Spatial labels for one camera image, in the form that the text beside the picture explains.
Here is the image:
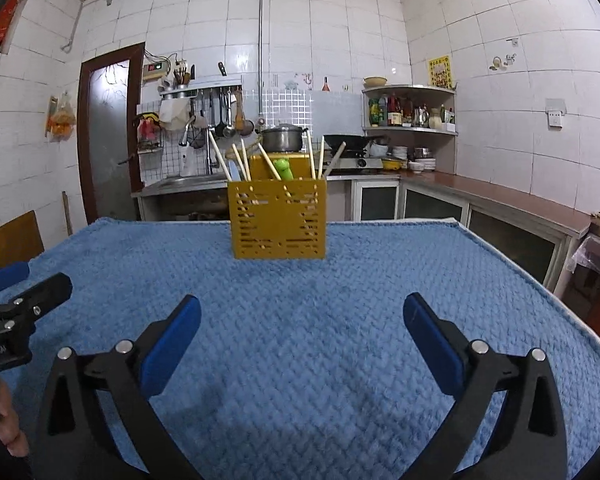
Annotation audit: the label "black wok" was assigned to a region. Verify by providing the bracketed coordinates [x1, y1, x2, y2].
[323, 134, 382, 153]

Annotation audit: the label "green frog handle knife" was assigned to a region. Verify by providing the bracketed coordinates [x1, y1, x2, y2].
[273, 158, 294, 181]

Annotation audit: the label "steel cooking pot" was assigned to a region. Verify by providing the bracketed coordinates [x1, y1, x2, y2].
[258, 124, 308, 153]

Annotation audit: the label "corner shelf unit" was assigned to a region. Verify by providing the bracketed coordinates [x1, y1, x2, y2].
[362, 84, 458, 174]

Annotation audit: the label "wooden chopstick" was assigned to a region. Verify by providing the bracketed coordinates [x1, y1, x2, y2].
[323, 141, 347, 180]
[257, 143, 282, 181]
[317, 136, 325, 180]
[240, 139, 251, 181]
[306, 133, 316, 180]
[208, 130, 233, 182]
[231, 144, 248, 181]

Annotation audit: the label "left hand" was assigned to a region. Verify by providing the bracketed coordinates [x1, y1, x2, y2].
[0, 377, 30, 458]

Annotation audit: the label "wooden chair back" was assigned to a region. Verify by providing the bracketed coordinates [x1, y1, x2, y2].
[0, 210, 44, 269]

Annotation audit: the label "wooden chopstick in holder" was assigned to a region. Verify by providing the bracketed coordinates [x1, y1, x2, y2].
[323, 141, 347, 180]

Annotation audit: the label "sink faucet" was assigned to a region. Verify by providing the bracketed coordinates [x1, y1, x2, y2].
[178, 118, 218, 177]

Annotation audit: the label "gas stove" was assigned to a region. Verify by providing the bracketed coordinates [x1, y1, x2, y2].
[324, 151, 382, 171]

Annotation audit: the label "wall power socket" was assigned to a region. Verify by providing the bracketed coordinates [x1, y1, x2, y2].
[545, 98, 567, 129]

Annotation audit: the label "brown framed door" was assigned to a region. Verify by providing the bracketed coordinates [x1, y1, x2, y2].
[76, 44, 145, 223]

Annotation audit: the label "hanging utensil rack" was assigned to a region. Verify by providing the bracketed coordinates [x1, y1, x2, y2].
[158, 76, 256, 146]

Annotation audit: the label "kitchen counter cabinets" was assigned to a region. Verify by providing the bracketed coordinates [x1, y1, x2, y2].
[326, 171, 591, 296]

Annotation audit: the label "yellow perforated utensil holder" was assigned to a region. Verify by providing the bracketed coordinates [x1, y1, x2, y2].
[227, 153, 326, 259]

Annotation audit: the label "steel kitchen sink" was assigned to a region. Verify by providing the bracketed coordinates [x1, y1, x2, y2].
[156, 174, 227, 190]

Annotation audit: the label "yellow wall poster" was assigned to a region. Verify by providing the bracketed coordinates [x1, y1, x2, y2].
[427, 55, 454, 90]

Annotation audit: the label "wooden chopstick beside gripper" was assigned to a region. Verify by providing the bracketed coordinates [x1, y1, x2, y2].
[231, 144, 248, 181]

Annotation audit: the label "blue textured table mat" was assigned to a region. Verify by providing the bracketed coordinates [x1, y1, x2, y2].
[4, 219, 600, 479]

